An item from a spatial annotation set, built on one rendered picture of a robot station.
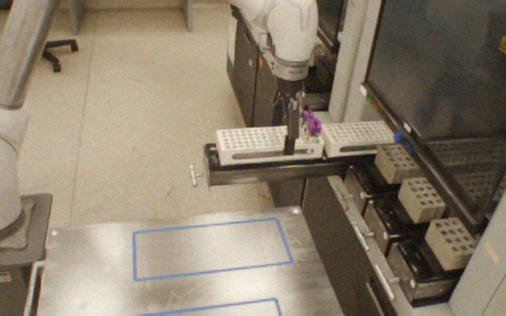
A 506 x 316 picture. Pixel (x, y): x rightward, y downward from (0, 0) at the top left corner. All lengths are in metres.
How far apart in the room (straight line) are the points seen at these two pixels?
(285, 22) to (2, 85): 0.72
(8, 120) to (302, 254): 0.81
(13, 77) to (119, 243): 0.50
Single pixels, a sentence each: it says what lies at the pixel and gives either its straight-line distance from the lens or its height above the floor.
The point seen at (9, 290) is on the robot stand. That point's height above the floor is 0.55.
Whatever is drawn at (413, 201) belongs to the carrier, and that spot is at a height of 0.87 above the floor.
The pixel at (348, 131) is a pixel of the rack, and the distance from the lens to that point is 1.46.
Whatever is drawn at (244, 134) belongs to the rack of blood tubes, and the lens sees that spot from 1.38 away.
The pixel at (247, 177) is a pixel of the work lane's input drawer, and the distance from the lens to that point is 1.36.
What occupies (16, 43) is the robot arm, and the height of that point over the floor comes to 1.14.
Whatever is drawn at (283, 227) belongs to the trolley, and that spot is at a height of 0.82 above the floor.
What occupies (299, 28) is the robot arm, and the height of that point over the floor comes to 1.21.
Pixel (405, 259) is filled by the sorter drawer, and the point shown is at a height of 0.81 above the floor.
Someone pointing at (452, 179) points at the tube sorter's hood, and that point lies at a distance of 1.11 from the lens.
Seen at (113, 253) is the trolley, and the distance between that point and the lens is 1.11.
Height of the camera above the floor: 1.63
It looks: 37 degrees down
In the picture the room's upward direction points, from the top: 5 degrees clockwise
